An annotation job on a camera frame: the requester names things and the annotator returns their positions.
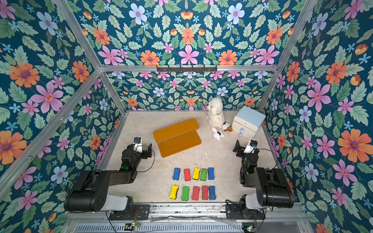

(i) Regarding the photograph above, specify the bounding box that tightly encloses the orange wooden two-tier shelf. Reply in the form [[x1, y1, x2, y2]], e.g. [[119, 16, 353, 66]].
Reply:
[[153, 118, 202, 158]]

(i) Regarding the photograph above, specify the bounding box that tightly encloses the blue eraser shelf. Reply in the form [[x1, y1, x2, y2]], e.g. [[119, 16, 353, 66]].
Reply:
[[173, 168, 181, 181], [207, 168, 215, 180], [208, 186, 216, 201]]

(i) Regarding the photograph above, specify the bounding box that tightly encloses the green eraser shelf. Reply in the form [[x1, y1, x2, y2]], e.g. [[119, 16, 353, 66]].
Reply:
[[181, 186, 190, 202], [200, 169, 208, 181]]

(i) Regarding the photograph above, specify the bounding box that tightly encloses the red eraser shelf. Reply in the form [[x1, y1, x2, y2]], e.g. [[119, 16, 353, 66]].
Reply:
[[192, 186, 200, 201], [184, 169, 191, 182]]

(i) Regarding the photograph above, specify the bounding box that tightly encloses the yellow eraser shelf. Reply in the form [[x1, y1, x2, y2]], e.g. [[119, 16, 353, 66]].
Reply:
[[192, 168, 201, 180], [169, 185, 179, 200]]

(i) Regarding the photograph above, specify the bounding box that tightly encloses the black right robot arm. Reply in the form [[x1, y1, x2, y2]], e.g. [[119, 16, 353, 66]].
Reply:
[[233, 139, 294, 211]]

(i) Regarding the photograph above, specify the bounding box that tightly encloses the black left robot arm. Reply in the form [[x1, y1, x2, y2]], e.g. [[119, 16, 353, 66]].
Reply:
[[64, 141, 153, 213]]

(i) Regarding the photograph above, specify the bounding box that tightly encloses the small brown white plush toy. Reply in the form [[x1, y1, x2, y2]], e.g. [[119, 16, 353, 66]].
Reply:
[[222, 122, 233, 132]]

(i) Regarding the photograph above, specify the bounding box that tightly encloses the white three drawer cabinet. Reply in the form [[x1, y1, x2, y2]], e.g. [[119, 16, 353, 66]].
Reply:
[[232, 106, 266, 139]]

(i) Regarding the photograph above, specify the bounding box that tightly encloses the large cream plush dog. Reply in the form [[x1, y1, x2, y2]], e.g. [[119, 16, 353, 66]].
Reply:
[[206, 97, 225, 129]]

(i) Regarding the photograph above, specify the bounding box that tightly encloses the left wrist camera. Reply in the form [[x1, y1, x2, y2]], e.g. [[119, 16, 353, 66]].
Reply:
[[134, 137, 143, 153]]

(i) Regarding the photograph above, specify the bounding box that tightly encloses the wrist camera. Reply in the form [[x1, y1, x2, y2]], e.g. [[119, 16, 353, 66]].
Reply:
[[134, 137, 143, 153], [243, 139, 259, 154]]

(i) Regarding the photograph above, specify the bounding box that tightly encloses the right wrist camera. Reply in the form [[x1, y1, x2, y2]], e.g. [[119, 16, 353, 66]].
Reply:
[[243, 139, 259, 154]]

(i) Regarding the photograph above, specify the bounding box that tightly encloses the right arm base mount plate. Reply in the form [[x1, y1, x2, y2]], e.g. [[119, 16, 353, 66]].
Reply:
[[225, 200, 266, 220]]

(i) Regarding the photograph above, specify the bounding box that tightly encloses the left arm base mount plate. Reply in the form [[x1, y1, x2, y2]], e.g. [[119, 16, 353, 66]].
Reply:
[[109, 204, 150, 221]]

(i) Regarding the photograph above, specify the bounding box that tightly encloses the black wall hook rail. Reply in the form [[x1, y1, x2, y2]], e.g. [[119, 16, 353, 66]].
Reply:
[[156, 65, 218, 73]]

